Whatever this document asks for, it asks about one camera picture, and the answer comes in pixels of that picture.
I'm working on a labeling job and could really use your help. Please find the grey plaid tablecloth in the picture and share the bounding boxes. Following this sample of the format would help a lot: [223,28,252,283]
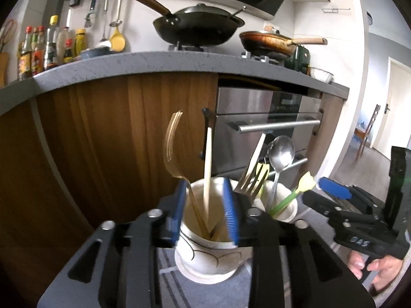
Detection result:
[156,213,379,308]

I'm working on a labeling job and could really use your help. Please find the clear glass bowl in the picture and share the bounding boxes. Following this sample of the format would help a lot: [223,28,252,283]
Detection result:
[309,67,334,83]

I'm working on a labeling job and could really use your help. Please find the red cap sauce bottle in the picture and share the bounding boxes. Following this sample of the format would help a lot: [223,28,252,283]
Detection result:
[32,26,46,75]
[17,26,33,81]

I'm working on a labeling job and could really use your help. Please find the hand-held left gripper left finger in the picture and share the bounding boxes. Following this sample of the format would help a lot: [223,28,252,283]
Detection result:
[37,180,188,308]

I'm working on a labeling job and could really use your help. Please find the hanging metal strainer spoon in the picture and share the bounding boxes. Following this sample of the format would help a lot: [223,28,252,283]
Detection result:
[109,0,124,28]

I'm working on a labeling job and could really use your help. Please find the yellow spatula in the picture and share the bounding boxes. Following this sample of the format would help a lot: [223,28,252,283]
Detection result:
[109,26,126,52]

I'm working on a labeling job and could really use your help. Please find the yellow green tulip spoon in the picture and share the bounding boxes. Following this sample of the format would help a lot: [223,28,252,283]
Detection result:
[268,171,318,217]

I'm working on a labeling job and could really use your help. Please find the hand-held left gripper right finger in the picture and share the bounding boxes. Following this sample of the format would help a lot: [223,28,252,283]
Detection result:
[223,177,376,308]

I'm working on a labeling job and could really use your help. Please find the black gas stove grate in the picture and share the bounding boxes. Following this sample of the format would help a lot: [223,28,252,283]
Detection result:
[241,50,286,63]

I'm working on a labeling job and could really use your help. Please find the cream ceramic utensil cup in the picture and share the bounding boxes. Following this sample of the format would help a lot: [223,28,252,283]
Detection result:
[174,176,254,284]
[252,180,299,223]

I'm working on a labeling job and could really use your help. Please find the translucent plastic jug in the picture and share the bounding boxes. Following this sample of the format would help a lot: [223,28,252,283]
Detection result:
[57,27,73,61]

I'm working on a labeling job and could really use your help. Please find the wooden chair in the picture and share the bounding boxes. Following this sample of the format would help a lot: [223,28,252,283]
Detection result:
[355,104,381,161]

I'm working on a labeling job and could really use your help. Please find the stainless steel oven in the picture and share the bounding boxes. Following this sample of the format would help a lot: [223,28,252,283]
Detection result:
[214,86,323,196]

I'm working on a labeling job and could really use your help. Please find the wooden knife block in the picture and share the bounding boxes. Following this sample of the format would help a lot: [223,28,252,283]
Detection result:
[0,51,10,87]

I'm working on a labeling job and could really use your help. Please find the frying pan wooden handle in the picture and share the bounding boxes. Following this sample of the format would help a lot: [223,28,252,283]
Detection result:
[239,30,328,56]

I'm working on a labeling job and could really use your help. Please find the silver metal spoon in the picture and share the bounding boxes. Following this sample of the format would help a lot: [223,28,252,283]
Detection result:
[266,135,296,210]

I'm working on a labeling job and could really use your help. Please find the red handled scissors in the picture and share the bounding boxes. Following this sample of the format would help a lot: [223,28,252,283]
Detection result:
[0,19,18,52]

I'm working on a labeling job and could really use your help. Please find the wooden chopstick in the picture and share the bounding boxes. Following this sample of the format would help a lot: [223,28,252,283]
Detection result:
[210,220,227,242]
[203,127,213,228]

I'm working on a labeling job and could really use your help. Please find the wooden base cabinet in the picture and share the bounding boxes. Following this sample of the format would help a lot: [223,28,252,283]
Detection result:
[0,72,345,308]

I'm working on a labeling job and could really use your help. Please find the white interior door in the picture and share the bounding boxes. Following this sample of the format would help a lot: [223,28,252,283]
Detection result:
[372,56,411,155]

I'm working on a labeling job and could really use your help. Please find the black wok wooden handle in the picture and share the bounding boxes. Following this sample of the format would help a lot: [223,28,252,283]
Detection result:
[125,0,245,48]

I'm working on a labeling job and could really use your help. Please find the hanging metal peeler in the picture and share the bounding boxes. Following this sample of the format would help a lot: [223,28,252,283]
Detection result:
[84,0,97,29]

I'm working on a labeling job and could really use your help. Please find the dark green kitchen appliance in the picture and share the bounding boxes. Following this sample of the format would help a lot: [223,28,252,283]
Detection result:
[286,45,310,73]

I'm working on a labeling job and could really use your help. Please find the person's right hand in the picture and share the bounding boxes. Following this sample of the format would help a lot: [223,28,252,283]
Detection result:
[347,250,405,297]

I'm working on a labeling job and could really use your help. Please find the tall clear bottle yellow cap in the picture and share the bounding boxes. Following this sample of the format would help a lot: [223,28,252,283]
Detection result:
[44,15,60,69]

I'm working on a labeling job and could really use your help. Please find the hanging white ladle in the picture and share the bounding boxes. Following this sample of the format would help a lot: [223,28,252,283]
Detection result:
[98,0,112,49]

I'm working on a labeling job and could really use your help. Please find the blue dish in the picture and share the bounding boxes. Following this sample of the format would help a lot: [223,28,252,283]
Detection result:
[80,46,111,60]

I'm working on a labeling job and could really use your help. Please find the grey stone countertop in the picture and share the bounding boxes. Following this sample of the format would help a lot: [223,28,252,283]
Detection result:
[0,51,350,116]

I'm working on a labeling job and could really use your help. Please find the yellow squeeze bottle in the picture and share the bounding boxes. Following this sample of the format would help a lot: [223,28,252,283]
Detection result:
[74,28,87,56]

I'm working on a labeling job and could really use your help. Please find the small dark bottle red cap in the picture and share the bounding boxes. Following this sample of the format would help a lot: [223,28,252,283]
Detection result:
[63,38,74,64]

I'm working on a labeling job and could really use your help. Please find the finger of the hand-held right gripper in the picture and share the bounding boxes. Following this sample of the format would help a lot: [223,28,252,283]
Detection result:
[319,177,384,212]
[302,190,367,229]

